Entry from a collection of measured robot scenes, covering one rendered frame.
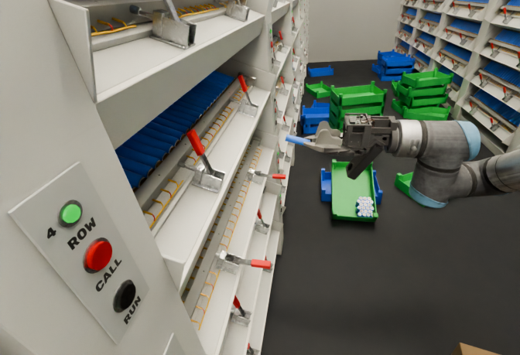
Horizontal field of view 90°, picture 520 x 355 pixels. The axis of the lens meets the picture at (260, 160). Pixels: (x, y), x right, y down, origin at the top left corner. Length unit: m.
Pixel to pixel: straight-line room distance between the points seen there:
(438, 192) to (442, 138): 0.14
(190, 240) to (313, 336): 0.79
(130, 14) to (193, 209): 0.23
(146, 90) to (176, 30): 0.10
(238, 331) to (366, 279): 0.65
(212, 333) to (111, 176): 0.34
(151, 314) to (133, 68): 0.20
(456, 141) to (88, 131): 0.67
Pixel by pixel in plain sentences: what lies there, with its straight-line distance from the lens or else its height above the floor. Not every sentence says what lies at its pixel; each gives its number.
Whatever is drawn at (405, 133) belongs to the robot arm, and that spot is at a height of 0.68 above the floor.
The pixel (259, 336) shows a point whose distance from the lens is 0.90.
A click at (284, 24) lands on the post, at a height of 0.84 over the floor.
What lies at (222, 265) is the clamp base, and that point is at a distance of 0.53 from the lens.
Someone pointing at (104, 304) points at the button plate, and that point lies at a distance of 0.21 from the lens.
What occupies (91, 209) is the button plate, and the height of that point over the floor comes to 0.88.
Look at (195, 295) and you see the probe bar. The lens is 0.47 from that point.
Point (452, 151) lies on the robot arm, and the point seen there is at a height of 0.64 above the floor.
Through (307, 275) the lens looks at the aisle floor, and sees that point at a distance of 1.17.
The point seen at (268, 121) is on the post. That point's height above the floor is 0.64.
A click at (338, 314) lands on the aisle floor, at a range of 1.11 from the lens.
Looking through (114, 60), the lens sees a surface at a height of 0.94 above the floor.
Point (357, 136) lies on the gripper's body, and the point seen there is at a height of 0.67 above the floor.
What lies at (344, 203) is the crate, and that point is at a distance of 1.41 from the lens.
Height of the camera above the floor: 0.98
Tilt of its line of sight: 32 degrees down
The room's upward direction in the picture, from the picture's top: 6 degrees counter-clockwise
